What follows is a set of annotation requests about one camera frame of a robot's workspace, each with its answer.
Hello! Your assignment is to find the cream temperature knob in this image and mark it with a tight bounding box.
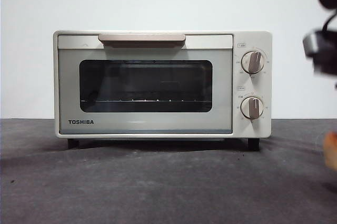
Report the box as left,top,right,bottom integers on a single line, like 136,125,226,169
241,51,265,75

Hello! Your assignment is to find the black camera cable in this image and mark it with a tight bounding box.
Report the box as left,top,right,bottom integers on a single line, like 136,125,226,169
322,9,337,33

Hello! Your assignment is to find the glass oven door with handle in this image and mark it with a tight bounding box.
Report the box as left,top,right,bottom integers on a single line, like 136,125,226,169
57,33,234,134

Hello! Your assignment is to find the golden bread loaf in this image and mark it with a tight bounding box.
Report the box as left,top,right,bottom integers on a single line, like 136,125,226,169
323,131,337,162

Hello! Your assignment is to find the cream timer knob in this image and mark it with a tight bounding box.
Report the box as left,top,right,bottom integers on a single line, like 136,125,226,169
241,96,265,121

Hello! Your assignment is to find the metal wire oven rack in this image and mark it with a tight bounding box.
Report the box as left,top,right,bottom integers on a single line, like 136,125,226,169
80,98,213,103

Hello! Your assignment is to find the cream Toshiba toaster oven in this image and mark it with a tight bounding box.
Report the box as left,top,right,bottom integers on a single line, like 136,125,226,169
52,30,272,152

